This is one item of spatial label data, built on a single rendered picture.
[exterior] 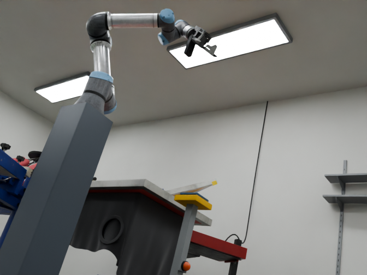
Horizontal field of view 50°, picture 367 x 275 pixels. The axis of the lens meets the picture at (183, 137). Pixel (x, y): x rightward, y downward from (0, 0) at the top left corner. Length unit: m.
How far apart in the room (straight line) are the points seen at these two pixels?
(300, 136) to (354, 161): 0.65
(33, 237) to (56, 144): 0.41
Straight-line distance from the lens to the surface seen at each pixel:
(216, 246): 3.28
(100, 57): 2.23
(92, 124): 1.83
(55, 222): 1.71
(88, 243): 2.15
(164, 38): 2.27
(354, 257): 3.75
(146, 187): 1.88
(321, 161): 4.16
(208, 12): 3.81
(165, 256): 2.15
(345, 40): 3.92
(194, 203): 1.82
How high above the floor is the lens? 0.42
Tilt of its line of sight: 25 degrees up
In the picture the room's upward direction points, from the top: 15 degrees clockwise
